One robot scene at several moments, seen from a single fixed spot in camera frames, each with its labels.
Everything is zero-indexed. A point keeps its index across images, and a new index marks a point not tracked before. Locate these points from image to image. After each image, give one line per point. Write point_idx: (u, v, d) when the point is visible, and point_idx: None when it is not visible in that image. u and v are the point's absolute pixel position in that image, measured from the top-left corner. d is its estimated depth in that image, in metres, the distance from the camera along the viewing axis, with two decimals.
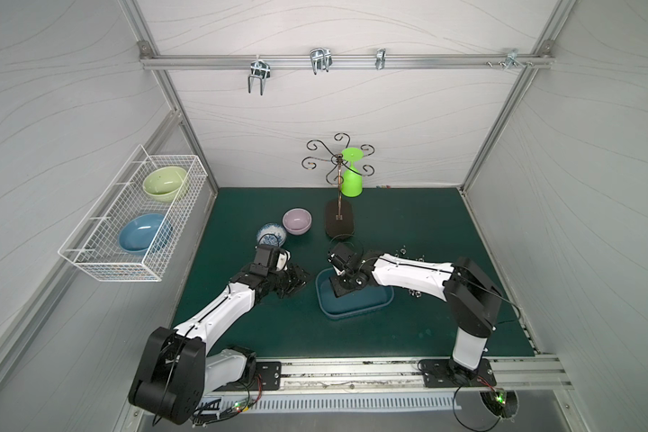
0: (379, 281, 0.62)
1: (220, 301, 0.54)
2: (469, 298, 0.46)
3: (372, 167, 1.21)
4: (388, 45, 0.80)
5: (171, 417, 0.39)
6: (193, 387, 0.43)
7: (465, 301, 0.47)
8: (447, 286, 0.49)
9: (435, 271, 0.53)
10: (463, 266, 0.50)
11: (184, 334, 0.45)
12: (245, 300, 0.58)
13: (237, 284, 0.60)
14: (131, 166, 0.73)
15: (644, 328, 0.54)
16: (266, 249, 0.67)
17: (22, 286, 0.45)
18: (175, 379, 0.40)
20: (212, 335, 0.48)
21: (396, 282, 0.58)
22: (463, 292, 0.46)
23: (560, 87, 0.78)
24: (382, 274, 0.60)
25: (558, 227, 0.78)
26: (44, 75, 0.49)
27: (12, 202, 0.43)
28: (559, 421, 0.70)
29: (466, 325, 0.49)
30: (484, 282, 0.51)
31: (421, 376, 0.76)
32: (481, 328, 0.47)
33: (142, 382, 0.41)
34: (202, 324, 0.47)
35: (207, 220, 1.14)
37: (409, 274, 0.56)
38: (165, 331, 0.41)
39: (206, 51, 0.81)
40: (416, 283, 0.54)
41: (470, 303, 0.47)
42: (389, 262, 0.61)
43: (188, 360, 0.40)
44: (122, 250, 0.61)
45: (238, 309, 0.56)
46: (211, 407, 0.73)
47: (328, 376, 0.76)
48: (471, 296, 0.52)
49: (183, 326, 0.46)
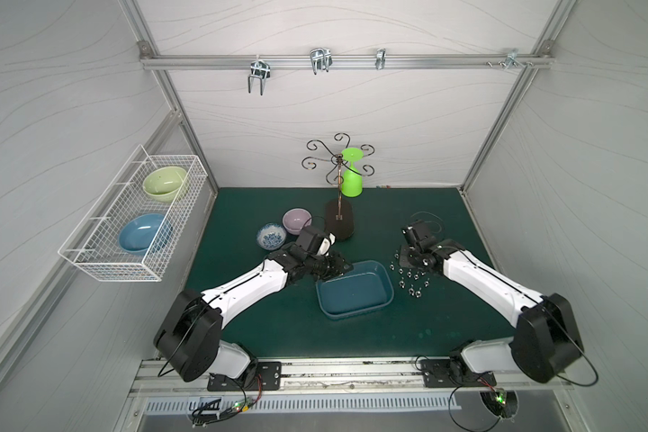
0: (448, 274, 0.58)
1: (250, 275, 0.54)
2: (545, 334, 0.42)
3: (372, 167, 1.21)
4: (389, 45, 0.80)
5: (182, 373, 0.41)
6: (205, 353, 0.44)
7: (541, 337, 0.42)
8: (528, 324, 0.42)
9: (518, 293, 0.48)
10: (553, 303, 0.44)
11: (207, 301, 0.46)
12: (274, 280, 0.56)
13: (271, 263, 0.59)
14: (131, 166, 0.73)
15: (644, 328, 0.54)
16: (310, 233, 0.64)
17: (22, 286, 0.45)
18: (191, 342, 0.41)
20: (234, 310, 0.49)
21: (467, 283, 0.55)
22: (543, 328, 0.42)
23: (560, 87, 0.78)
24: (454, 266, 0.57)
25: (557, 227, 0.78)
26: (44, 76, 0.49)
27: (12, 203, 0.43)
28: (558, 420, 0.71)
29: (523, 356, 0.45)
30: (572, 330, 0.44)
31: (421, 376, 0.76)
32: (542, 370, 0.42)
33: (167, 332, 0.43)
34: (226, 296, 0.48)
35: (207, 220, 1.14)
37: (487, 282, 0.51)
38: (193, 293, 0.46)
39: (206, 51, 0.81)
40: (489, 294, 0.50)
41: (544, 343, 0.42)
42: (468, 261, 0.57)
43: (204, 329, 0.41)
44: (122, 250, 0.61)
45: (266, 288, 0.55)
46: (211, 407, 0.73)
47: (328, 376, 0.76)
48: (549, 335, 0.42)
49: (210, 292, 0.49)
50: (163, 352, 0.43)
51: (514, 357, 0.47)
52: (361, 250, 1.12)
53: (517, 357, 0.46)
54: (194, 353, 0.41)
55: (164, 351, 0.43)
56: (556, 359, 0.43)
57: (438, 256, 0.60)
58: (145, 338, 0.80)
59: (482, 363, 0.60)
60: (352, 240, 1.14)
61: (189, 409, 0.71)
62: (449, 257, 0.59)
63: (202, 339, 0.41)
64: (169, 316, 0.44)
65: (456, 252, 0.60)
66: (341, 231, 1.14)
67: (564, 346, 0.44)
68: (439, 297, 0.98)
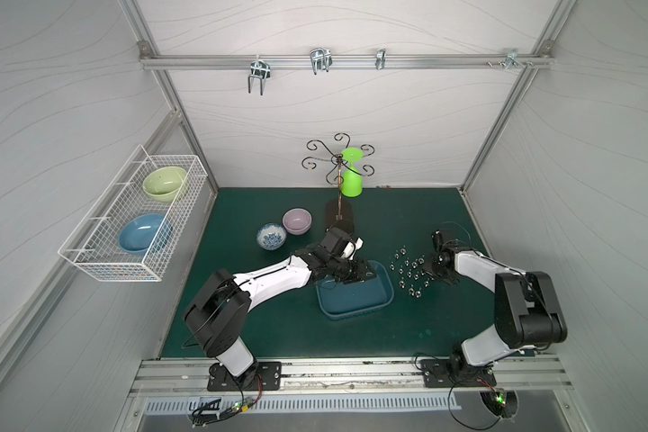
0: (457, 267, 0.67)
1: (277, 267, 0.56)
2: (517, 294, 0.47)
3: (372, 167, 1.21)
4: (389, 45, 0.80)
5: (205, 347, 0.43)
6: (229, 332, 0.46)
7: (509, 294, 0.47)
8: (505, 276, 0.51)
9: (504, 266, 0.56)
10: (533, 275, 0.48)
11: (238, 283, 0.48)
12: (299, 275, 0.58)
13: (298, 260, 0.61)
14: (131, 166, 0.73)
15: (644, 329, 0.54)
16: (336, 235, 0.65)
17: (22, 286, 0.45)
18: (218, 319, 0.44)
20: (260, 295, 0.50)
21: (469, 273, 0.63)
22: (515, 288, 0.48)
23: (559, 87, 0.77)
24: (460, 256, 0.66)
25: (558, 227, 0.78)
26: (44, 75, 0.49)
27: (12, 203, 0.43)
28: (559, 421, 0.70)
29: (499, 322, 0.49)
30: (551, 303, 0.47)
31: (421, 376, 0.76)
32: (512, 332, 0.46)
33: (195, 307, 0.46)
34: (255, 282, 0.50)
35: (207, 220, 1.14)
37: (481, 261, 0.60)
38: (224, 274, 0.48)
39: (206, 50, 0.81)
40: (484, 275, 0.57)
41: (512, 302, 0.47)
42: (472, 253, 0.67)
43: (234, 309, 0.43)
44: (122, 250, 0.61)
45: (291, 283, 0.57)
46: (211, 407, 0.73)
47: (328, 376, 0.76)
48: (521, 297, 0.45)
49: (240, 276, 0.50)
50: (191, 325, 0.46)
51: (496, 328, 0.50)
52: (361, 249, 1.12)
53: (498, 326, 0.50)
54: (220, 331, 0.43)
55: (191, 325, 0.46)
56: (526, 322, 0.46)
57: (452, 254, 0.69)
58: (145, 337, 0.79)
59: (479, 354, 0.61)
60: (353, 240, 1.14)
61: (189, 409, 0.71)
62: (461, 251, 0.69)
63: (228, 319, 0.43)
64: (202, 292, 0.47)
65: (467, 249, 0.70)
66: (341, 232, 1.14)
67: (544, 321, 0.46)
68: (440, 297, 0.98)
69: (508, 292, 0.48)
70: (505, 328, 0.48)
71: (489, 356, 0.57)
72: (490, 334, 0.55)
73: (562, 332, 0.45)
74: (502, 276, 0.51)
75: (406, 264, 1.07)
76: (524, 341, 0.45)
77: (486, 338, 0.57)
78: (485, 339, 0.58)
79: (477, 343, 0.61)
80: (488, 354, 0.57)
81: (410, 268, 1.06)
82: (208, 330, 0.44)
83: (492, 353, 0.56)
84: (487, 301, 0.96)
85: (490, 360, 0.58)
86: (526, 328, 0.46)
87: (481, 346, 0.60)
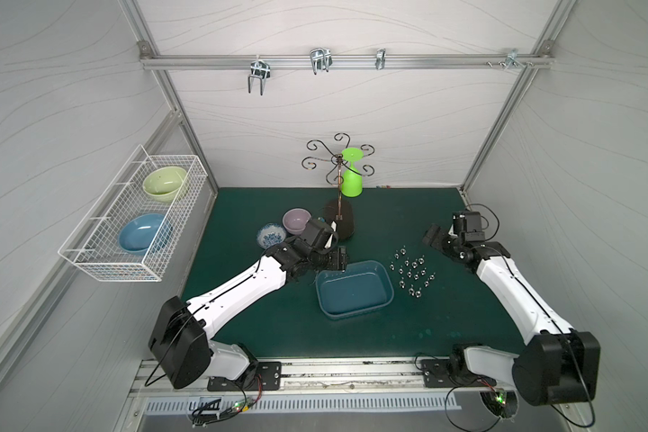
0: (481, 276, 0.57)
1: (244, 278, 0.50)
2: (553, 362, 0.40)
3: (372, 167, 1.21)
4: (389, 45, 0.80)
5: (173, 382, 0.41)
6: (194, 364, 0.43)
7: (544, 363, 0.40)
8: (544, 342, 0.41)
9: (545, 316, 0.45)
10: (577, 337, 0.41)
11: (193, 310, 0.43)
12: (268, 283, 0.52)
13: (268, 263, 0.54)
14: (131, 167, 0.73)
15: (644, 329, 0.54)
16: (316, 228, 0.59)
17: (22, 286, 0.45)
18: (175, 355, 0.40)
20: (222, 319, 0.46)
21: (495, 290, 0.53)
22: (553, 357, 0.40)
23: (559, 87, 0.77)
24: (490, 269, 0.55)
25: (558, 227, 0.78)
26: (44, 75, 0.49)
27: (13, 202, 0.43)
28: (557, 420, 0.71)
29: (522, 372, 0.44)
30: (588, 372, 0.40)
31: (421, 376, 0.76)
32: (535, 394, 0.42)
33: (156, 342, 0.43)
34: (212, 305, 0.45)
35: (207, 220, 1.14)
37: (516, 293, 0.49)
38: (178, 302, 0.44)
39: (207, 51, 0.81)
40: (513, 305, 0.49)
41: (546, 372, 0.40)
42: (506, 269, 0.54)
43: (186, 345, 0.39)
44: (122, 250, 0.61)
45: (260, 292, 0.51)
46: (211, 407, 0.73)
47: (328, 376, 0.76)
48: (558, 364, 0.40)
49: (196, 301, 0.45)
50: (155, 355, 0.43)
51: (516, 373, 0.46)
52: (361, 250, 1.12)
53: (518, 373, 0.45)
54: (179, 367, 0.40)
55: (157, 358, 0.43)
56: (557, 391, 0.41)
57: (479, 254, 0.58)
58: (145, 338, 0.80)
59: (482, 366, 0.59)
60: (352, 240, 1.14)
61: (189, 409, 0.71)
62: (489, 259, 0.56)
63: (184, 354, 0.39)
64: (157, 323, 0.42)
65: (497, 256, 0.57)
66: (340, 231, 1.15)
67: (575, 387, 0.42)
68: (440, 297, 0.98)
69: (544, 360, 0.40)
70: (526, 383, 0.43)
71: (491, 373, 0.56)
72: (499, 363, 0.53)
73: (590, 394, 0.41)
74: (541, 341, 0.42)
75: (406, 264, 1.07)
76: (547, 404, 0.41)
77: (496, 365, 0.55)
78: (494, 364, 0.55)
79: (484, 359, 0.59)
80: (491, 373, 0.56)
81: (410, 268, 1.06)
82: (172, 366, 0.40)
83: (497, 375, 0.54)
84: (487, 301, 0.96)
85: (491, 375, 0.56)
86: (552, 392, 0.41)
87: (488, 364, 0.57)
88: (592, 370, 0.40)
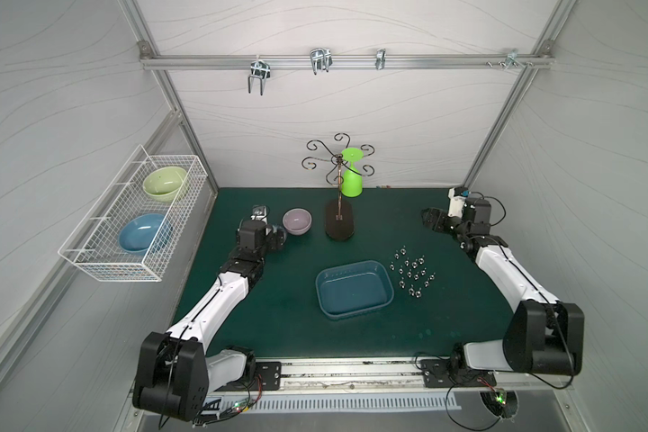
0: (477, 263, 0.61)
1: (212, 293, 0.52)
2: (538, 325, 0.43)
3: (372, 167, 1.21)
4: (388, 45, 0.80)
5: (179, 414, 0.39)
6: (198, 382, 0.43)
7: (530, 327, 0.43)
8: (531, 309, 0.44)
9: (535, 288, 0.49)
10: (563, 309, 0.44)
11: (178, 336, 0.43)
12: (237, 289, 0.55)
13: (228, 275, 0.57)
14: (131, 167, 0.73)
15: (644, 328, 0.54)
16: (249, 230, 0.61)
17: (22, 286, 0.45)
18: (177, 381, 0.39)
20: (207, 335, 0.47)
21: (490, 273, 0.57)
22: (538, 323, 0.43)
23: (559, 87, 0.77)
24: (486, 255, 0.58)
25: (558, 227, 0.78)
26: (44, 76, 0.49)
27: (13, 202, 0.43)
28: (558, 421, 0.71)
29: (509, 343, 0.47)
30: (573, 344, 0.42)
31: (421, 376, 0.76)
32: (520, 360, 0.44)
33: (143, 387, 0.40)
34: (195, 323, 0.45)
35: (207, 220, 1.14)
37: (508, 272, 0.53)
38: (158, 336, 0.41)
39: (207, 51, 0.81)
40: (507, 284, 0.51)
41: (530, 337, 0.43)
42: (499, 253, 0.58)
43: (187, 361, 0.39)
44: (122, 250, 0.61)
45: (231, 301, 0.54)
46: (211, 407, 0.73)
47: (328, 376, 0.76)
48: (542, 332, 0.43)
49: (177, 326, 0.45)
50: (148, 403, 0.40)
51: (504, 346, 0.48)
52: (361, 250, 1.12)
53: (507, 345, 0.47)
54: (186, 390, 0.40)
55: (148, 405, 0.40)
56: (539, 355, 0.43)
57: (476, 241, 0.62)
58: None
59: (479, 360, 0.61)
60: (352, 240, 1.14)
61: None
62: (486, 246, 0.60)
63: (186, 373, 0.39)
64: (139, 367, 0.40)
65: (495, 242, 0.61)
66: (340, 232, 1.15)
67: (559, 356, 0.43)
68: (440, 297, 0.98)
69: (529, 324, 0.43)
70: (514, 352, 0.46)
71: (490, 365, 0.56)
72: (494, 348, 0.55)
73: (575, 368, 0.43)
74: (527, 307, 0.44)
75: (406, 264, 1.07)
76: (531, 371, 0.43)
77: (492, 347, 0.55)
78: (490, 351, 0.56)
79: (480, 349, 0.60)
80: (489, 363, 0.57)
81: (410, 268, 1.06)
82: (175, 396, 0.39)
83: (496, 364, 0.54)
84: (487, 301, 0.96)
85: (490, 367, 0.56)
86: (536, 358, 0.43)
87: (483, 354, 0.59)
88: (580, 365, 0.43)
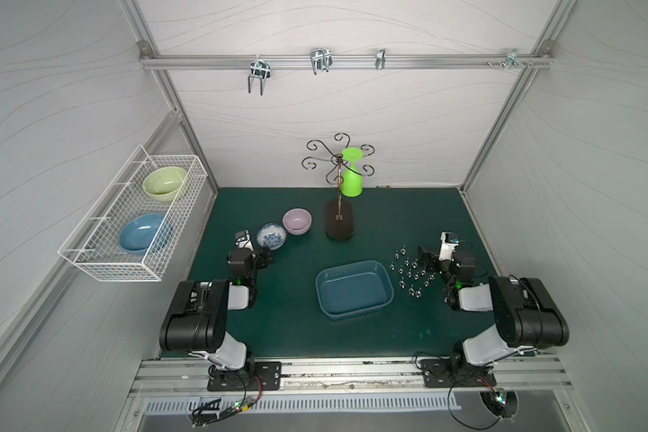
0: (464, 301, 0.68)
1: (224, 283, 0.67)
2: (510, 290, 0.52)
3: (372, 167, 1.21)
4: (388, 45, 0.80)
5: (205, 332, 0.45)
6: (221, 312, 0.50)
7: (504, 290, 0.51)
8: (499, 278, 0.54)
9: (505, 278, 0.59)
10: (526, 281, 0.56)
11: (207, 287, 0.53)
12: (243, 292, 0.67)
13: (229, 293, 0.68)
14: (131, 166, 0.73)
15: (643, 328, 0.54)
16: (240, 260, 0.71)
17: (22, 285, 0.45)
18: (208, 303, 0.48)
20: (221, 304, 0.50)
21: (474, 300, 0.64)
22: (509, 288, 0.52)
23: (559, 87, 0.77)
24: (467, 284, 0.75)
25: (558, 227, 0.78)
26: (44, 76, 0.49)
27: (12, 203, 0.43)
28: (558, 421, 0.71)
29: (501, 324, 0.49)
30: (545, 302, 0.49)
31: (421, 376, 0.76)
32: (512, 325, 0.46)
33: (174, 317, 0.47)
34: None
35: (207, 220, 1.14)
37: None
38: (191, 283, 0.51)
39: (207, 50, 0.81)
40: None
41: (508, 297, 0.50)
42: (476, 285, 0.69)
43: (219, 285, 0.50)
44: (121, 250, 0.61)
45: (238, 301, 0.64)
46: (211, 407, 0.73)
47: (328, 376, 0.76)
48: (515, 293, 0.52)
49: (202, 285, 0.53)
50: (176, 327, 0.45)
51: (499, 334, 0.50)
52: (361, 250, 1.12)
53: (499, 329, 0.50)
54: (216, 306, 0.48)
55: (175, 330, 0.45)
56: (525, 314, 0.48)
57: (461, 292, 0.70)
58: (145, 338, 0.80)
59: (479, 353, 0.61)
60: (352, 240, 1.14)
61: (189, 409, 0.71)
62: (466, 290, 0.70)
63: (217, 294, 0.49)
64: (175, 301, 0.48)
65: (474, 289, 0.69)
66: (341, 231, 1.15)
67: (540, 315, 0.48)
68: (440, 297, 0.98)
69: (501, 287, 0.51)
70: (505, 324, 0.48)
71: (489, 355, 0.57)
72: (491, 334, 0.56)
73: (562, 328, 0.46)
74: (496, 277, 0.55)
75: (406, 264, 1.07)
76: (526, 332, 0.46)
77: (487, 335, 0.58)
78: (487, 338, 0.58)
79: (478, 342, 0.61)
80: (489, 353, 0.57)
81: (410, 268, 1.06)
82: (203, 315, 0.48)
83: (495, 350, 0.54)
84: None
85: (489, 359, 0.58)
86: (522, 316, 0.47)
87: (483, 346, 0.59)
88: (562, 322, 0.46)
